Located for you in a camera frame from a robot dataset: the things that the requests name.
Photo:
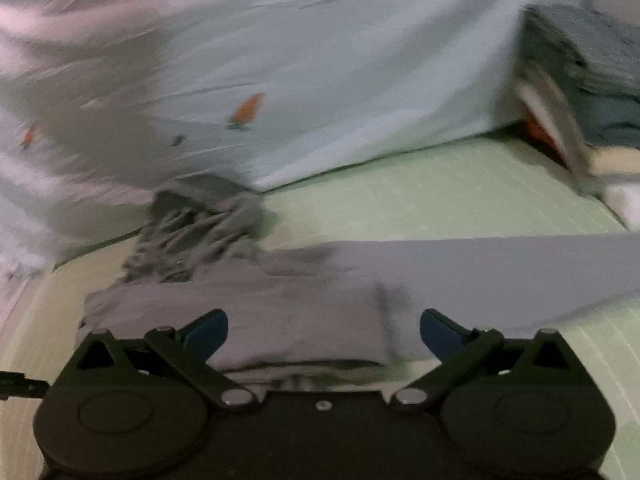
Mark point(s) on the cream folded garment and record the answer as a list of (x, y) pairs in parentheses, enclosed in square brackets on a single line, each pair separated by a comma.
[(615, 160)]

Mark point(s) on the light blue carrot print quilt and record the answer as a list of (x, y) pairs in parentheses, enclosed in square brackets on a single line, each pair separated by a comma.
[(104, 100)]

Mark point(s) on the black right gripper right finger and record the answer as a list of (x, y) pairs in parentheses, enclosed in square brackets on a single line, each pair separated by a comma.
[(463, 354)]

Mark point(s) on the grey zip hoodie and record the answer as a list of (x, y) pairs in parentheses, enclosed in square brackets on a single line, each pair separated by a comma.
[(315, 310)]

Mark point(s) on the green grid bed sheet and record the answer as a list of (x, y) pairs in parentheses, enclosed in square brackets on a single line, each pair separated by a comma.
[(485, 187)]

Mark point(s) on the orange folded garment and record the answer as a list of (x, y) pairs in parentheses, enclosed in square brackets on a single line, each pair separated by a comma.
[(536, 131)]

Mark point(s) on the dark teal folded garment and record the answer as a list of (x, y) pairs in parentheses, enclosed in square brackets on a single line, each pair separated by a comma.
[(608, 120)]

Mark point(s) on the grey-blue folded top garment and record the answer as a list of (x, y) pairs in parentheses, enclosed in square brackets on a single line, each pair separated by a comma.
[(594, 51)]

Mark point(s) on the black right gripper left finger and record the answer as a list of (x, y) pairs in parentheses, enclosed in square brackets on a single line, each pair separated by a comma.
[(186, 352)]

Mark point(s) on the white folded garment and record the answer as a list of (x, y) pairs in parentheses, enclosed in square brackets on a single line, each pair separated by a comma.
[(624, 201)]

